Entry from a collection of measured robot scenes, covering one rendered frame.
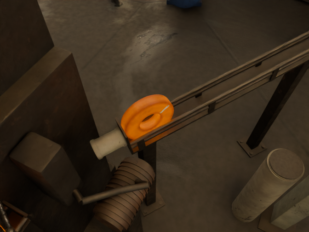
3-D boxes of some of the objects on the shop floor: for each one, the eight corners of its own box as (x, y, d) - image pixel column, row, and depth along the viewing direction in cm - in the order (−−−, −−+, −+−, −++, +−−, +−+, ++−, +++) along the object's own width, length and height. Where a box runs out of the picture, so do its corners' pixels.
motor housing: (110, 243, 122) (85, 208, 79) (133, 200, 134) (123, 148, 90) (134, 257, 119) (123, 229, 75) (157, 212, 130) (157, 164, 87)
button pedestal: (255, 233, 125) (324, 183, 74) (267, 188, 137) (333, 119, 87) (291, 250, 120) (389, 209, 70) (300, 202, 133) (388, 138, 83)
